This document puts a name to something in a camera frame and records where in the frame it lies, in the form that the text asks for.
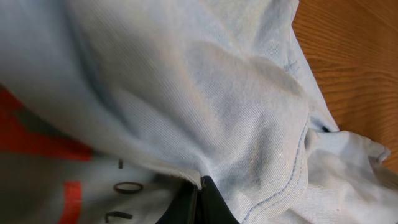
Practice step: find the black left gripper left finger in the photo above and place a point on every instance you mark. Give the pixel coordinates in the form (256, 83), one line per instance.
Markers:
(182, 210)

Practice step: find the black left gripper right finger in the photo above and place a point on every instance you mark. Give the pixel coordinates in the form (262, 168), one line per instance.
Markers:
(212, 209)

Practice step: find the light blue printed t-shirt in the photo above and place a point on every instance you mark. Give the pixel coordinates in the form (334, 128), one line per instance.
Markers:
(108, 107)

